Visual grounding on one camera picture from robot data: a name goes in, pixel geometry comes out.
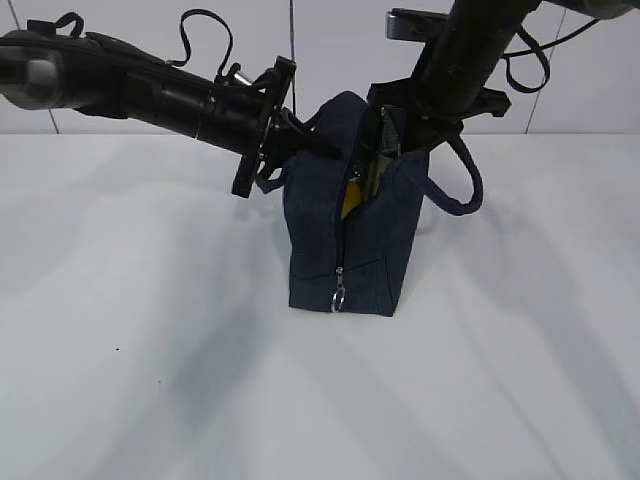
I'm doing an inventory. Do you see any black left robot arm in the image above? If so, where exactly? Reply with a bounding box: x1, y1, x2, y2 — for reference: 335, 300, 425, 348
1, 30, 340, 197

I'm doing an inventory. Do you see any dark navy lunch bag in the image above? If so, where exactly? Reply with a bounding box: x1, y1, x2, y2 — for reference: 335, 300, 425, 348
256, 91, 483, 316

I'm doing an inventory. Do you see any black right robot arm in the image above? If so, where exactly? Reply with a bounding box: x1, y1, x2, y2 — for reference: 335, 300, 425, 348
367, 0, 571, 151

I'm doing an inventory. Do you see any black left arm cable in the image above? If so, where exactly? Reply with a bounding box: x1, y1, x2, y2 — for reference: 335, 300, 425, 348
52, 8, 241, 81

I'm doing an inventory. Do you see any yellow lemon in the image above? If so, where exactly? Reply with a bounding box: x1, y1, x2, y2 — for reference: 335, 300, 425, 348
341, 182, 362, 218

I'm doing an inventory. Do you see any glass container with green lid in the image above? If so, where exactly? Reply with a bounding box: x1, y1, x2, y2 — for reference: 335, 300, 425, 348
363, 107, 406, 200

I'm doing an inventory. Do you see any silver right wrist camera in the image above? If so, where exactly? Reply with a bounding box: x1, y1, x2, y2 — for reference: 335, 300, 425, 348
385, 8, 448, 43

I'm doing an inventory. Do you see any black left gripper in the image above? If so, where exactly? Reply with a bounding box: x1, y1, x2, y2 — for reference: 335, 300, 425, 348
231, 56, 342, 198

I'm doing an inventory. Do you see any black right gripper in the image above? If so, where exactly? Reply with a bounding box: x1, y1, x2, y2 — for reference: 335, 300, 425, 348
367, 78, 510, 150

